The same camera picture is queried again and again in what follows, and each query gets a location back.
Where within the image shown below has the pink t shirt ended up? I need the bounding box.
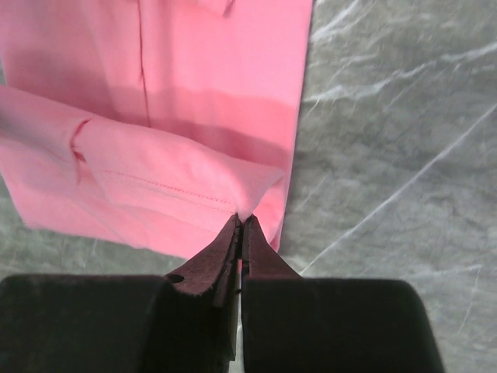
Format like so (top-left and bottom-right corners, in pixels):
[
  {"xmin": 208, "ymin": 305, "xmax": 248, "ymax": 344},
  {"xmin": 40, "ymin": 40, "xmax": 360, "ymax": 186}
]
[{"xmin": 1, "ymin": 1, "xmax": 313, "ymax": 258}]

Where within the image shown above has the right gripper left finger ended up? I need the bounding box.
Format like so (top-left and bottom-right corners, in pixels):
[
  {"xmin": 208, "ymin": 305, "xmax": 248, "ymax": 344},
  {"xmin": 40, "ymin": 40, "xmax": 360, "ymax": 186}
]
[{"xmin": 167, "ymin": 214, "xmax": 243, "ymax": 361}]

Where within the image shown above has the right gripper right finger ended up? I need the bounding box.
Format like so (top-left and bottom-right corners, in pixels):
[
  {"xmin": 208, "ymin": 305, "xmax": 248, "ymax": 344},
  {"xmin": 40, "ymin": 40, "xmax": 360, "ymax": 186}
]
[{"xmin": 241, "ymin": 215, "xmax": 301, "ymax": 279}]

